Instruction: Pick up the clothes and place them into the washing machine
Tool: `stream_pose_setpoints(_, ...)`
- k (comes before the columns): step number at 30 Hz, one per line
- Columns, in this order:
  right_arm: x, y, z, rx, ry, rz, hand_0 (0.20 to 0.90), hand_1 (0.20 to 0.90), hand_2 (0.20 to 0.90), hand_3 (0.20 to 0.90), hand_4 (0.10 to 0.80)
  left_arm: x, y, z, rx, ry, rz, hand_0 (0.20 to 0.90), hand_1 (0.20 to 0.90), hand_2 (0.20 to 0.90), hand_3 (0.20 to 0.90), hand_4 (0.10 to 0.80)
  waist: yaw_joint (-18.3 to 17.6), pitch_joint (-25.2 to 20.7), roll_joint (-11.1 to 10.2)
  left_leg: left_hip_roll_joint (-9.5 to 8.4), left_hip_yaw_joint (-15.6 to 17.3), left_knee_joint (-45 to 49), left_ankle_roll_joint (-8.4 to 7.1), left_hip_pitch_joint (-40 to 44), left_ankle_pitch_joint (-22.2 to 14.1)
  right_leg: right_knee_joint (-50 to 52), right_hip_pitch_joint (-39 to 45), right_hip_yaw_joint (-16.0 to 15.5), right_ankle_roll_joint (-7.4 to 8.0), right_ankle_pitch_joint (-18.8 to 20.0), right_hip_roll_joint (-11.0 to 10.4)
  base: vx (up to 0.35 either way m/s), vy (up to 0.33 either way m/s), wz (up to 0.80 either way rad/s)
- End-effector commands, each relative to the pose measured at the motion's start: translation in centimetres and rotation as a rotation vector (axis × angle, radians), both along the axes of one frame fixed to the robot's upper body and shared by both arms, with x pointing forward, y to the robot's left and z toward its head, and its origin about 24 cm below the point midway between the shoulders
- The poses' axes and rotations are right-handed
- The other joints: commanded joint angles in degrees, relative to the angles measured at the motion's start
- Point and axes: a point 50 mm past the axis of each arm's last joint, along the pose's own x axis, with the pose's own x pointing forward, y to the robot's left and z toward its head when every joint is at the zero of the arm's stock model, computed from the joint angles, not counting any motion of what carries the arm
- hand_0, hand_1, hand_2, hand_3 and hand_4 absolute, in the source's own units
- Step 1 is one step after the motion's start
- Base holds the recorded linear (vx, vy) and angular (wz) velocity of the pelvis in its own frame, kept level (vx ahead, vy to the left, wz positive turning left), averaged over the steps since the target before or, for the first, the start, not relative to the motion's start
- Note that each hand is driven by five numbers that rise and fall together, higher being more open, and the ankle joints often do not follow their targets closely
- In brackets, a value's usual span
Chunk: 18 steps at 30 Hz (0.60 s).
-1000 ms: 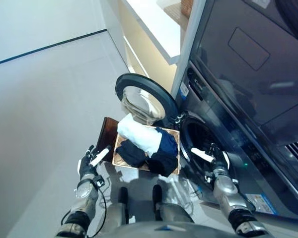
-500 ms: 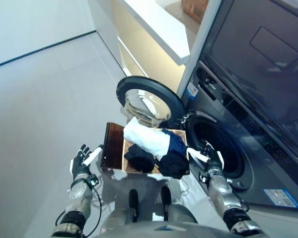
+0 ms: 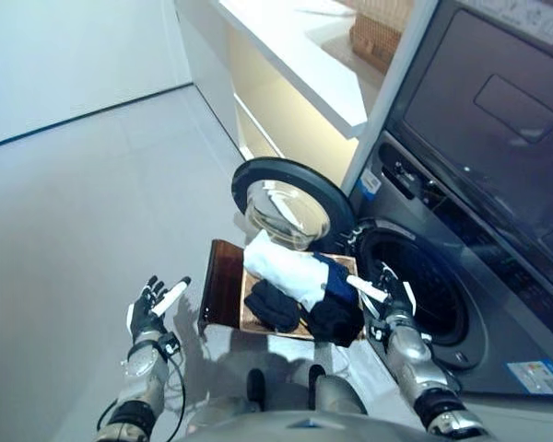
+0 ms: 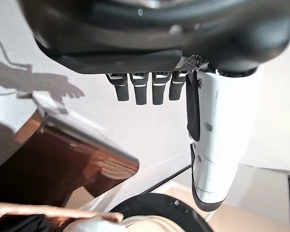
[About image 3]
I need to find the grey robot torso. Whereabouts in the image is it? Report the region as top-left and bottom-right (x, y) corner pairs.
(179, 407), (428, 442)

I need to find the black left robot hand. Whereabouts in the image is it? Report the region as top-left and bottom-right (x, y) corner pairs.
(126, 274), (193, 344)

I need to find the blue garment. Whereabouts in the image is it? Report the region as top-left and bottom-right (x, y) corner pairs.
(312, 251), (359, 303)

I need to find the energy rating label sticker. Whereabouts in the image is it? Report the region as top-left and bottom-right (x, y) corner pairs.
(506, 360), (553, 393)

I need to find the blue white label sticker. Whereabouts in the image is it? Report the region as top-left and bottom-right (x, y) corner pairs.
(357, 168), (382, 197)

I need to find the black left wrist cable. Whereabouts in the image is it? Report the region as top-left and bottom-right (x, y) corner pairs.
(96, 344), (188, 434)

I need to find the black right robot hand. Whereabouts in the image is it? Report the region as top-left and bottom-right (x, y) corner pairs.
(347, 264), (418, 320)

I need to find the dark grey dryer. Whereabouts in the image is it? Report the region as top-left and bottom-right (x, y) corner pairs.
(384, 0), (553, 282)

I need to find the rectangular wicker laundry basket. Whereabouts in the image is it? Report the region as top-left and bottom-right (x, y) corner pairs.
(239, 250), (366, 343)

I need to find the grey front-load washing machine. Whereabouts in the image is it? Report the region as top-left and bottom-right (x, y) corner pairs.
(349, 131), (553, 397)

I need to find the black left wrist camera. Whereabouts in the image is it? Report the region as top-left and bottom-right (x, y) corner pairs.
(159, 333), (181, 358)

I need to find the large plain black garment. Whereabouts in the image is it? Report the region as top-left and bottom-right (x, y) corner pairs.
(303, 294), (365, 349)

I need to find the silver right robot leg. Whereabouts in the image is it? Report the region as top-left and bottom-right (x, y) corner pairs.
(307, 363), (368, 415)

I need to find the small wicker storage basket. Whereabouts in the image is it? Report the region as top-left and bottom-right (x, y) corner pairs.
(349, 0), (406, 75)

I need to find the round glass washer door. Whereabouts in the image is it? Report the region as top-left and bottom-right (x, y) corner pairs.
(231, 157), (357, 252)

